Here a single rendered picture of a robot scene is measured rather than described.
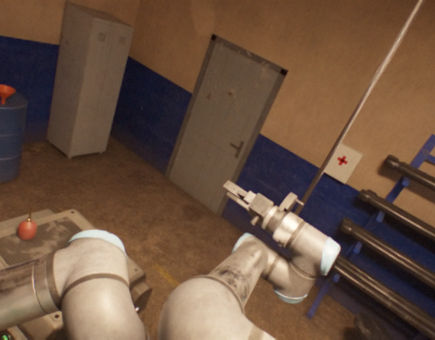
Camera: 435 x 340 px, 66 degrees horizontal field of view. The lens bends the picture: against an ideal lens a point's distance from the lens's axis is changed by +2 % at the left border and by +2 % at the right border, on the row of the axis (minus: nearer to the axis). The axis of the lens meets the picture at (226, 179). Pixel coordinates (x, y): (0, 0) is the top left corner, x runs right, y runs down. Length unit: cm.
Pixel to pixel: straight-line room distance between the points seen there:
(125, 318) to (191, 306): 23
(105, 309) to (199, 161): 412
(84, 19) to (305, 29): 247
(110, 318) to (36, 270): 18
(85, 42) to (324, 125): 290
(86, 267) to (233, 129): 376
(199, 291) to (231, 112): 393
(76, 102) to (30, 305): 402
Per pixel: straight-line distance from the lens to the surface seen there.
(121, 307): 64
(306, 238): 89
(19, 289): 73
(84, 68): 446
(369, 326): 341
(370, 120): 381
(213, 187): 461
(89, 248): 71
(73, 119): 472
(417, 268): 379
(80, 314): 64
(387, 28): 385
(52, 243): 167
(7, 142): 412
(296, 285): 95
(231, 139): 434
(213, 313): 42
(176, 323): 43
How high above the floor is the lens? 247
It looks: 25 degrees down
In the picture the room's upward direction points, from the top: 24 degrees clockwise
